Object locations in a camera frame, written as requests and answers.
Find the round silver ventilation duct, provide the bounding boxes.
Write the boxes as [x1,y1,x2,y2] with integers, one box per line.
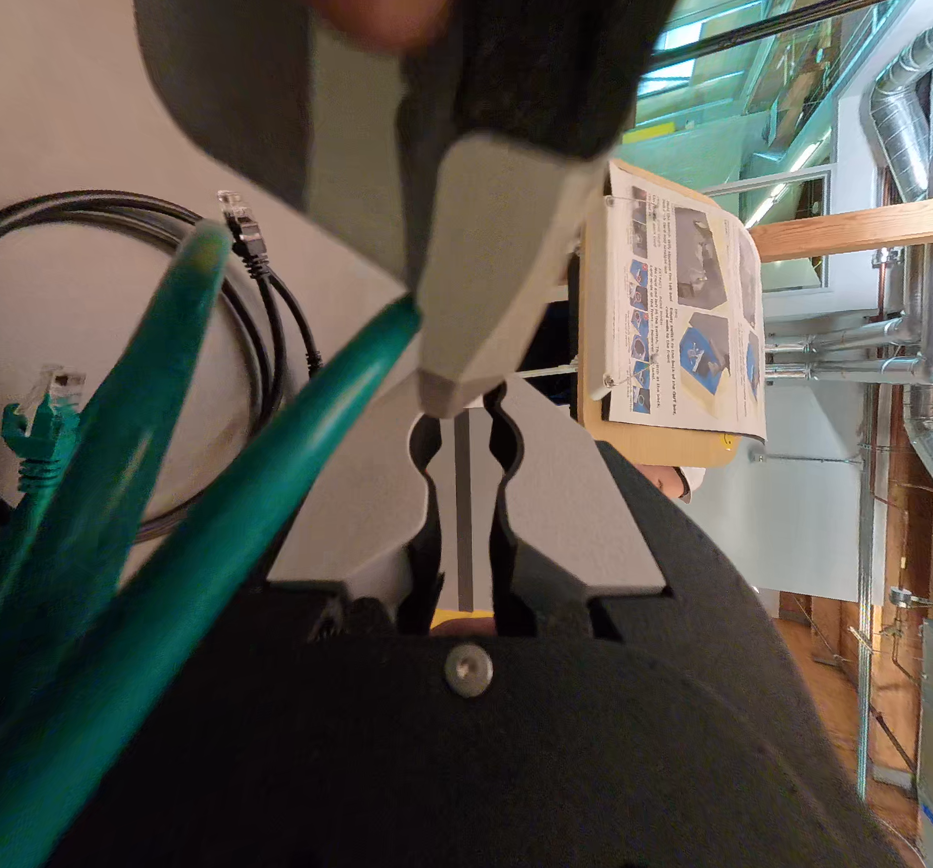
[867,30,933,207]

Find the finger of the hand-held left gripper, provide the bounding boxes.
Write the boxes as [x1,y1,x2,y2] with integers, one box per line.
[306,28,467,295]
[415,130,610,419]

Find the green ethernet cable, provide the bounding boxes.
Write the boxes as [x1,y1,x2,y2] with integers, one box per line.
[0,219,425,868]

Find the black pole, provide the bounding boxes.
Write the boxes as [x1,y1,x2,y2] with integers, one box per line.
[647,0,933,73]

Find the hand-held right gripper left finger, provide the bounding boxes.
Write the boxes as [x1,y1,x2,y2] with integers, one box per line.
[266,409,447,636]

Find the black ethernet cable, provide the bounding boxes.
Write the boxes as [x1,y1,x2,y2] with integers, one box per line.
[0,190,324,542]

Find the metal pipes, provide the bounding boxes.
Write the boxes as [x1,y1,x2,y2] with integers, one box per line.
[764,310,933,382]

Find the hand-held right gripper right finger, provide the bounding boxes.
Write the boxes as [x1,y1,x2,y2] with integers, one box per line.
[483,382,676,637]

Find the colour printed instruction sheet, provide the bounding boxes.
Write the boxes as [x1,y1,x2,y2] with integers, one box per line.
[606,159,768,443]

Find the wooden board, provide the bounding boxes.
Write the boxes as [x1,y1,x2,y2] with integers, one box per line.
[583,161,741,468]

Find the wooden pillar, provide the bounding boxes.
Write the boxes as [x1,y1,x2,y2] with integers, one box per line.
[749,206,933,265]

